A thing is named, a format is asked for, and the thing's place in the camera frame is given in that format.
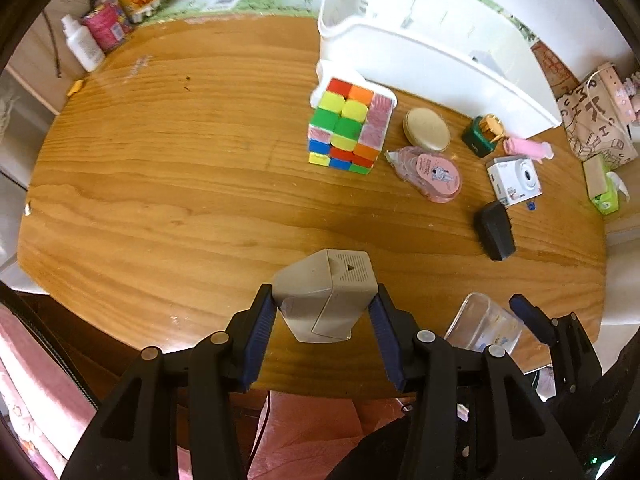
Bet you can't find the white toy camera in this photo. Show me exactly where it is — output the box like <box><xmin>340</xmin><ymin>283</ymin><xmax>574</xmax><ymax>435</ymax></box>
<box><xmin>486</xmin><ymin>156</ymin><xmax>543</xmax><ymax>208</ymax></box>

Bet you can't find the round gold tin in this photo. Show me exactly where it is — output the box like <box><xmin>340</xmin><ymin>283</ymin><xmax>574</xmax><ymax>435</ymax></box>
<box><xmin>403</xmin><ymin>108</ymin><xmax>451</xmax><ymax>153</ymax></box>

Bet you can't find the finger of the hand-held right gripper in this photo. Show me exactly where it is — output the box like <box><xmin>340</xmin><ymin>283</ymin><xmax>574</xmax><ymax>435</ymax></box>
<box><xmin>509</xmin><ymin>294</ymin><xmax>557</xmax><ymax>347</ymax></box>

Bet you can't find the green bottle with gold cap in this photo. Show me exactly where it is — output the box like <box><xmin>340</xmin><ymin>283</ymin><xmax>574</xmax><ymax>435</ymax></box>
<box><xmin>461</xmin><ymin>114</ymin><xmax>506</xmax><ymax>158</ymax></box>

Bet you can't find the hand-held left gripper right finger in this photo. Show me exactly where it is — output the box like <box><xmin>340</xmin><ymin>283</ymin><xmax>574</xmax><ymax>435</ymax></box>
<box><xmin>367</xmin><ymin>284</ymin><xmax>586</xmax><ymax>480</ymax></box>

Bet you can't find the pink blanket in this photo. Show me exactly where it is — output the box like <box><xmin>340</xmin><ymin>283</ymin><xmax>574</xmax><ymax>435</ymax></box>
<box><xmin>0</xmin><ymin>305</ymin><xmax>101</xmax><ymax>480</ymax></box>

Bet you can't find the black case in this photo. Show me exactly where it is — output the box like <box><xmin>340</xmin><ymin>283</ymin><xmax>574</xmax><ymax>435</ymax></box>
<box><xmin>473</xmin><ymin>200</ymin><xmax>517</xmax><ymax>262</ymax></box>

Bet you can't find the beige plastic device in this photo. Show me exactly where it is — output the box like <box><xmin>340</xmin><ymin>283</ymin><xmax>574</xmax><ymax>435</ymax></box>
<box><xmin>274</xmin><ymin>249</ymin><xmax>378</xmax><ymax>345</ymax></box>

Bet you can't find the clear plastic box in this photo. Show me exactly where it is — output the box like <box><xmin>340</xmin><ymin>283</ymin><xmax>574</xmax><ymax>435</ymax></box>
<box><xmin>444</xmin><ymin>292</ymin><xmax>523</xmax><ymax>356</ymax></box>

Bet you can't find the green tissue pack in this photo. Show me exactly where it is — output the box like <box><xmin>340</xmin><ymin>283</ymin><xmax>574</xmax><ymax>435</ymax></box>
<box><xmin>582</xmin><ymin>154</ymin><xmax>631</xmax><ymax>216</ymax></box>

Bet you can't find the brown printed cardboard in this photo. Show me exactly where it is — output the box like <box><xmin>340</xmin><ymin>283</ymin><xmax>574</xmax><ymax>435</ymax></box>
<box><xmin>530</xmin><ymin>40</ymin><xmax>576</xmax><ymax>101</ymax></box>

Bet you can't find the person's dark clothing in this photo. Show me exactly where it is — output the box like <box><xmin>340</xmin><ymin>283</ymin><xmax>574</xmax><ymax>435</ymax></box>
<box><xmin>325</xmin><ymin>417</ymin><xmax>416</xmax><ymax>480</ymax></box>

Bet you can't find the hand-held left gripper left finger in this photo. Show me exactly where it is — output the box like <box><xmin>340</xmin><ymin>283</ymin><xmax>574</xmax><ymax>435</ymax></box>
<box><xmin>60</xmin><ymin>284</ymin><xmax>278</xmax><ymax>480</ymax></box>

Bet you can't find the black cable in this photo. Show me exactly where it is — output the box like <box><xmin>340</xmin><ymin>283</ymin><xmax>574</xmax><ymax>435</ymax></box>
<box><xmin>42</xmin><ymin>10</ymin><xmax>63</xmax><ymax>78</ymax></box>

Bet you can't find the small pink bottle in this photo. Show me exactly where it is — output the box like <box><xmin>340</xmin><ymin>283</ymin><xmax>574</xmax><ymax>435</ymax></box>
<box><xmin>502</xmin><ymin>136</ymin><xmax>553</xmax><ymax>161</ymax></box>

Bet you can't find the pink correction tape dispenser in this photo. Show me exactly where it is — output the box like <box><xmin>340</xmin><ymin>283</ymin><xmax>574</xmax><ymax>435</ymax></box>
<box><xmin>385</xmin><ymin>146</ymin><xmax>463</xmax><ymax>204</ymax></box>

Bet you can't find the white plastic bottle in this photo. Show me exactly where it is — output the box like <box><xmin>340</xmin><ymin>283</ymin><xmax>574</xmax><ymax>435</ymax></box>
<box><xmin>61</xmin><ymin>14</ymin><xmax>106</xmax><ymax>73</ymax></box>

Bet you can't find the white plastic storage bin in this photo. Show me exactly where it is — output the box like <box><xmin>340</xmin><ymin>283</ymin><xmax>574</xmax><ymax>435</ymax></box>
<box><xmin>318</xmin><ymin>0</ymin><xmax>563</xmax><ymax>140</ymax></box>

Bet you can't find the colourful puzzle cube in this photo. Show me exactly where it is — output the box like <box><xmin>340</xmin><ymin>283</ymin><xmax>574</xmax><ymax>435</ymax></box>
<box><xmin>307</xmin><ymin>77</ymin><xmax>398</xmax><ymax>175</ymax></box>

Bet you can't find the beige printed storage bag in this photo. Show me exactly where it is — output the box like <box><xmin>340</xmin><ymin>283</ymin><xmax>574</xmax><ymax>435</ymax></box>
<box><xmin>557</xmin><ymin>72</ymin><xmax>640</xmax><ymax>163</ymax></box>

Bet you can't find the pink snack packet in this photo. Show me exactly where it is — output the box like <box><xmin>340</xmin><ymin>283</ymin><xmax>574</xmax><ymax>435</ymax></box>
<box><xmin>82</xmin><ymin>2</ymin><xmax>133</xmax><ymax>53</ymax></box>

